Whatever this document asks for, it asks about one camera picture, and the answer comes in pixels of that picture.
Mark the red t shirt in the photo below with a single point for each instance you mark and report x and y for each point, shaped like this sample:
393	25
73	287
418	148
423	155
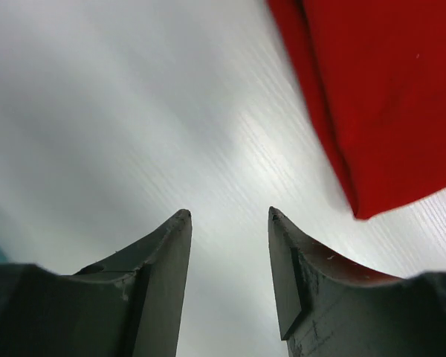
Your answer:
373	76

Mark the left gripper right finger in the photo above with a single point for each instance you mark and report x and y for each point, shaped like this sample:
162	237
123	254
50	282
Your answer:
329	305

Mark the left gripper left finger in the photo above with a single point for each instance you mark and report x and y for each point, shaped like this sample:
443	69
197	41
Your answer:
127	304

